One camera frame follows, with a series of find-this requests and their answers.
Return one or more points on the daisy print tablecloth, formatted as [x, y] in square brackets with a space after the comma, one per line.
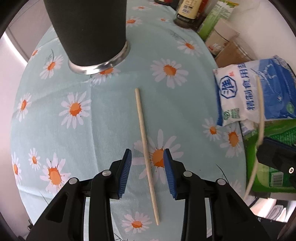
[69, 125]

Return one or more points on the dark soy sauce bottle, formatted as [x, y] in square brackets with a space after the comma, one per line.
[186, 13]

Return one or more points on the brown spice jar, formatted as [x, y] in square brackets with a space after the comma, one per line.
[237, 51]

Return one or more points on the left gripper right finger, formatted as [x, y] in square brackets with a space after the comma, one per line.
[174, 175]

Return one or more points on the blue white salt bag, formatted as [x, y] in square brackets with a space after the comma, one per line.
[237, 93]

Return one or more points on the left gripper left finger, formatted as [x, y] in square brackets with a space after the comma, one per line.
[120, 170]

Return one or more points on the green package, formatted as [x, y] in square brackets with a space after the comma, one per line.
[268, 179]

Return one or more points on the green seasoning bag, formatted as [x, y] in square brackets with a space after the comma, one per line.
[221, 10]

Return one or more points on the bamboo chopstick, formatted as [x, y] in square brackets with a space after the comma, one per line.
[260, 137]
[146, 155]

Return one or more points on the black utensil holder cup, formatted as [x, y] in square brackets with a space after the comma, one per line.
[92, 33]

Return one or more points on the beige seasoning jar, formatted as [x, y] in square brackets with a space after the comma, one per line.
[222, 33]

